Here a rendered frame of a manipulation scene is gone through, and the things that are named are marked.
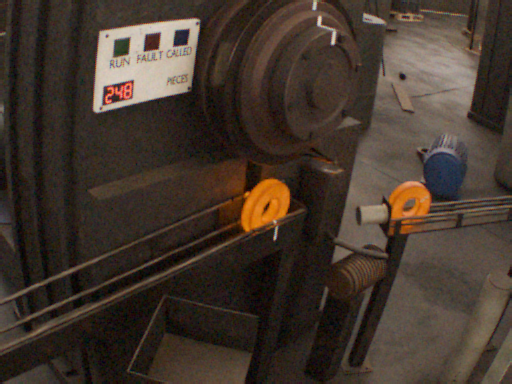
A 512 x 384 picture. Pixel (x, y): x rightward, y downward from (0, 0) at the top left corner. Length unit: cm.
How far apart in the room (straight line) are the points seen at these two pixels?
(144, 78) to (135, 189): 25
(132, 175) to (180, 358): 44
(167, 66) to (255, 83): 20
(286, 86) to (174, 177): 34
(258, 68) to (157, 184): 35
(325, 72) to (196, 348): 67
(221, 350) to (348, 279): 60
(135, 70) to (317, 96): 41
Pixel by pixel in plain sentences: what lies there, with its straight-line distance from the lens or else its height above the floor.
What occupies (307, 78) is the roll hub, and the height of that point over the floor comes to 113.
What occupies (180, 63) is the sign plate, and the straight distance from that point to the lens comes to 129.
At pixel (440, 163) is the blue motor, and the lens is 347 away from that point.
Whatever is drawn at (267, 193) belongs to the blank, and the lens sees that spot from 150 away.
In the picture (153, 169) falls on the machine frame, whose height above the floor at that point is 87.
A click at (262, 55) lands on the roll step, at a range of 123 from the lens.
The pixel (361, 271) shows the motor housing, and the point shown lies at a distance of 176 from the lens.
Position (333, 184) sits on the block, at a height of 77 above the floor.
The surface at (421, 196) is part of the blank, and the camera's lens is 179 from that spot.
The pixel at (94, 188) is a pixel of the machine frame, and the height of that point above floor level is 87.
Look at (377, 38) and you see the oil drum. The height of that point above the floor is 76.
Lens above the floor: 149
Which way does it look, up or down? 28 degrees down
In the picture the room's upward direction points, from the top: 8 degrees clockwise
